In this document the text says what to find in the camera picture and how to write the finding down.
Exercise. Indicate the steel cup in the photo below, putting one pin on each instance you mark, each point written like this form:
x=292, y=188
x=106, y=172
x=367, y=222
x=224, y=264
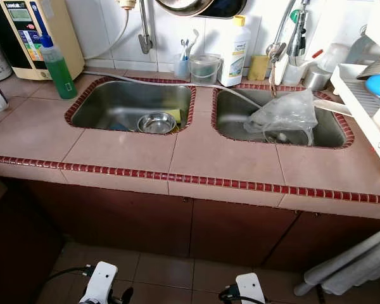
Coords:
x=316, y=79

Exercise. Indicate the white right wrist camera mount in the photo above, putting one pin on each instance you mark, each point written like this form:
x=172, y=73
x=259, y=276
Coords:
x=250, y=288

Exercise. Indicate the cream drain spout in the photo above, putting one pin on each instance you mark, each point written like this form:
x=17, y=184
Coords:
x=334, y=107

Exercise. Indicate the white detergent bottle yellow cap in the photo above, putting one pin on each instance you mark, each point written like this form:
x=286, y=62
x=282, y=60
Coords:
x=234, y=54

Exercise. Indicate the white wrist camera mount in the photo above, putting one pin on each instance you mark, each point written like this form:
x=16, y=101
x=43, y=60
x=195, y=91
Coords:
x=250, y=288
x=100, y=282

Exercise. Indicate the shallow steel bowl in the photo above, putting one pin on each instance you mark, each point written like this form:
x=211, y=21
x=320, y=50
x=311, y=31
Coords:
x=157, y=123

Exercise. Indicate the white utensil cup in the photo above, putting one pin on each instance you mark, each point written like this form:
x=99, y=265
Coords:
x=297, y=75

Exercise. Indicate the mustard yellow sponge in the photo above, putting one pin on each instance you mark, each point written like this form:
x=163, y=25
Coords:
x=258, y=68

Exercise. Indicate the steel sink basin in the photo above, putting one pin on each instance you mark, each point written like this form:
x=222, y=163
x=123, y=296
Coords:
x=107, y=104
x=231, y=117

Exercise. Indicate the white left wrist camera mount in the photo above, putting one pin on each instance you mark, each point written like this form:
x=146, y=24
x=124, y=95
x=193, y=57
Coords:
x=100, y=282

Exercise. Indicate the pale yellow sponge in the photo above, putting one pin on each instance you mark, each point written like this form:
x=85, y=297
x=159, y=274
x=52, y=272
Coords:
x=176, y=115

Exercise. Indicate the steel wall tap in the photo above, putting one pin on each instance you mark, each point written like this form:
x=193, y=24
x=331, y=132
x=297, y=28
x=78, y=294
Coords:
x=145, y=41

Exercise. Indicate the beige water ionizer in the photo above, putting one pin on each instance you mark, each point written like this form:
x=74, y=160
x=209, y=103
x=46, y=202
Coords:
x=63, y=38

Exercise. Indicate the blue toothbrush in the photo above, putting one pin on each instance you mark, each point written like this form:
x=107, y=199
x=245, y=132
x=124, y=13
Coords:
x=185, y=49

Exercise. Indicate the white dish rack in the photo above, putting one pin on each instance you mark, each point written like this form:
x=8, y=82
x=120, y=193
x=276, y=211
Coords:
x=361, y=107

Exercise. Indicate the shiny steel wok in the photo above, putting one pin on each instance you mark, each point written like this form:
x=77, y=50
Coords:
x=183, y=6

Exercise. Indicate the white toothpaste tube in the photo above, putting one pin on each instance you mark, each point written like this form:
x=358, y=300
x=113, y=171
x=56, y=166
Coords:
x=194, y=41

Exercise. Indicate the green dish soap bottle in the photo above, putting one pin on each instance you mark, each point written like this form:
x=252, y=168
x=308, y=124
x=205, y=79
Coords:
x=64, y=76

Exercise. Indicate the clear plastic jug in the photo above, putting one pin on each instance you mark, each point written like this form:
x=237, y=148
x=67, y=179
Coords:
x=334, y=56

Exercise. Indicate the white wall valve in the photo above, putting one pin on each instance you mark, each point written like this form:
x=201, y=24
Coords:
x=130, y=4

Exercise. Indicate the clear plastic bag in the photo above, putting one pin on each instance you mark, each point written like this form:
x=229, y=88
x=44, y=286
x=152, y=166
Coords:
x=285, y=117

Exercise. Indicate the pale grey pipe bundle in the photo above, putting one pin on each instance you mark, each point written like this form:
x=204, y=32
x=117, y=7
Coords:
x=348, y=266

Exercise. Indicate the clear toothbrush cup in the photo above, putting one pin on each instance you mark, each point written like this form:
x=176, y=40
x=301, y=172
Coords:
x=182, y=68

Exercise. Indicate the red white brush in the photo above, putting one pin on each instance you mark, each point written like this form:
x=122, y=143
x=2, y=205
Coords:
x=317, y=54

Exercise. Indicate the small clear plastic bucket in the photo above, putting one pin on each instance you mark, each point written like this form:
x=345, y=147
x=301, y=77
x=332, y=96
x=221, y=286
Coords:
x=205, y=71

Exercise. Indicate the white bottle green cap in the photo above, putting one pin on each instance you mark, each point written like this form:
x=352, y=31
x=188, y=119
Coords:
x=284, y=69

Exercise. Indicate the chrome gooseneck faucet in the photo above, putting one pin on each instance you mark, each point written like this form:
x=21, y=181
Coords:
x=297, y=38

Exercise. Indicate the brown base cabinet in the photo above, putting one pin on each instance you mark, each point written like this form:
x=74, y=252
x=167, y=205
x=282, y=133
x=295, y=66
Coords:
x=152, y=221

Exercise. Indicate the thin white tube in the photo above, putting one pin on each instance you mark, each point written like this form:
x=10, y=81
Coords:
x=120, y=35

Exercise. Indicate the ribbed steel bowl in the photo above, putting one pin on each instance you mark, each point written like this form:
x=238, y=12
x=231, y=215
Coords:
x=377, y=60

